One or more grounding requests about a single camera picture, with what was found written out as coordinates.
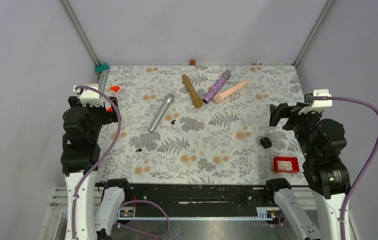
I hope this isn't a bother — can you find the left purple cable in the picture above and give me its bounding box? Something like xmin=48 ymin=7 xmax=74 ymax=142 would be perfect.
xmin=71 ymin=85 xmax=123 ymax=240

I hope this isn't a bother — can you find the gold microphone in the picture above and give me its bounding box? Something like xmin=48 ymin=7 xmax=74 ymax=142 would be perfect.
xmin=182 ymin=74 xmax=204 ymax=108

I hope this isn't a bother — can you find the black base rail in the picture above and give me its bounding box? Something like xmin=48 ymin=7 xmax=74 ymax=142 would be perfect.
xmin=124 ymin=183 xmax=280 ymax=220

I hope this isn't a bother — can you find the purple glitter microphone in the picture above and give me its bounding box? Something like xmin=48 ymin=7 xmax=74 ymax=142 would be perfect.
xmin=202 ymin=70 xmax=231 ymax=104

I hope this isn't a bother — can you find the purple cable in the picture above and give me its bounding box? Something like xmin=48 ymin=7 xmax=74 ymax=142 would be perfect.
xmin=71 ymin=85 xmax=123 ymax=240
xmin=115 ymin=199 xmax=171 ymax=238
xmin=310 ymin=96 xmax=378 ymax=240

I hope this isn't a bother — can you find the pink microphone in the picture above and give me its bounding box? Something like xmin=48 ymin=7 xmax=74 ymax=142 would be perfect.
xmin=212 ymin=80 xmax=250 ymax=104

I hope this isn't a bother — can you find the bottom purple cable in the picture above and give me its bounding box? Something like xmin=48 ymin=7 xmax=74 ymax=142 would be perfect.
xmin=115 ymin=199 xmax=171 ymax=238

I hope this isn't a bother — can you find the floral table mat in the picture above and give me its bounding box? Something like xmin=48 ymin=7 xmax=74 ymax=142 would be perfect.
xmin=97 ymin=65 xmax=306 ymax=185

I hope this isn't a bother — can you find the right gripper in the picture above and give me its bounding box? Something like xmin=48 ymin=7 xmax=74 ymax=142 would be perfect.
xmin=268 ymin=101 xmax=321 ymax=158

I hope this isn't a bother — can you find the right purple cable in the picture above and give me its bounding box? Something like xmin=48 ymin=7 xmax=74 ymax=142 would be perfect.
xmin=310 ymin=96 xmax=378 ymax=240

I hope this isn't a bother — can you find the red box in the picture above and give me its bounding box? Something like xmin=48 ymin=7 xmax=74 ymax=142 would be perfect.
xmin=273 ymin=156 xmax=300 ymax=174

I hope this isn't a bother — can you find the red triangle block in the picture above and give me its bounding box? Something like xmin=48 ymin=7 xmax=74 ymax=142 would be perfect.
xmin=110 ymin=85 xmax=121 ymax=93

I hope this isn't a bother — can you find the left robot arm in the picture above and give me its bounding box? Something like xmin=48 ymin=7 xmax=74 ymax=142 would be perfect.
xmin=60 ymin=96 xmax=132 ymax=240

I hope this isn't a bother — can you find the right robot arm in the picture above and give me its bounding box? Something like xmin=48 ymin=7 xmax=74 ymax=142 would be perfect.
xmin=263 ymin=103 xmax=351 ymax=240

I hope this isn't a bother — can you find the teal corner clip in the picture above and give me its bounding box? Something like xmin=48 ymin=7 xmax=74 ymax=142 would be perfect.
xmin=94 ymin=62 xmax=109 ymax=74

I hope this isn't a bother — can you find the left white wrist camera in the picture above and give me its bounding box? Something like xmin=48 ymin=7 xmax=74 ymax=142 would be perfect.
xmin=73 ymin=85 xmax=104 ymax=107

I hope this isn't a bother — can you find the silver microphone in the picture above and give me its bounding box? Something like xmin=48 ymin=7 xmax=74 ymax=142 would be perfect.
xmin=148 ymin=93 xmax=175 ymax=133

